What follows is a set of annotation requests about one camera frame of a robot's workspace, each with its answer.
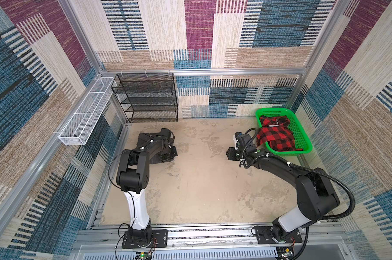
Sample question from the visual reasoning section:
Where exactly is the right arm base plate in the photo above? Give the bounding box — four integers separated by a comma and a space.
251, 225, 303, 244

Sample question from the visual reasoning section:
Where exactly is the dark grey striped shirt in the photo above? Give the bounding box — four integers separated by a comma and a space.
136, 132, 170, 164

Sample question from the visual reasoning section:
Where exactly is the black corrugated cable conduit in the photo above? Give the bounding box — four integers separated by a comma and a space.
240, 127, 356, 260

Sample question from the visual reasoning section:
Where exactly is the red black plaid shirt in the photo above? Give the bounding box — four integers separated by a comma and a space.
256, 115, 304, 152

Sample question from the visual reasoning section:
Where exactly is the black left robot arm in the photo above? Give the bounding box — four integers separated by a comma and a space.
116, 128, 177, 249

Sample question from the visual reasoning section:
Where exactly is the white wire mesh tray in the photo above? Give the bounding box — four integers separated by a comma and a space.
58, 78, 114, 146

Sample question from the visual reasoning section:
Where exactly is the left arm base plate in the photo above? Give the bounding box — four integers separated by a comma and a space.
121, 228, 168, 249

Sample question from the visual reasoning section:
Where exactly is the black wire shelf rack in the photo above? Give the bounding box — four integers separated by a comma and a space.
112, 73, 179, 123

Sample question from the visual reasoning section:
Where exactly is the green plastic basket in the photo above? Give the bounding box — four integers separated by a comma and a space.
255, 108, 313, 157

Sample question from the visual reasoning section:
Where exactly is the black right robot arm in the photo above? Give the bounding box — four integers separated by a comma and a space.
226, 132, 340, 243

